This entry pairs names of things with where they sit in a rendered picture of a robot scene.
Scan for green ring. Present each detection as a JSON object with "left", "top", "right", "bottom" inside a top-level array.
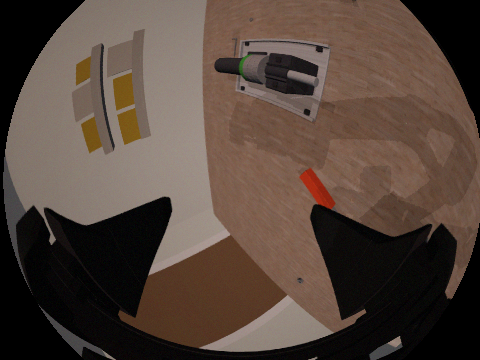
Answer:
[{"left": 239, "top": 55, "right": 251, "bottom": 81}]

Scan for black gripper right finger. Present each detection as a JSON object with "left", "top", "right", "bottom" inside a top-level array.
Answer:
[{"left": 309, "top": 204, "right": 432, "bottom": 320}]

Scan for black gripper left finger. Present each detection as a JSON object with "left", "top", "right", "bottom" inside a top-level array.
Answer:
[{"left": 44, "top": 196, "right": 172, "bottom": 317}]

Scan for red rectangular block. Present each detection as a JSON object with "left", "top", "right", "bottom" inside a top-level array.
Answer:
[{"left": 300, "top": 168, "right": 339, "bottom": 213}]

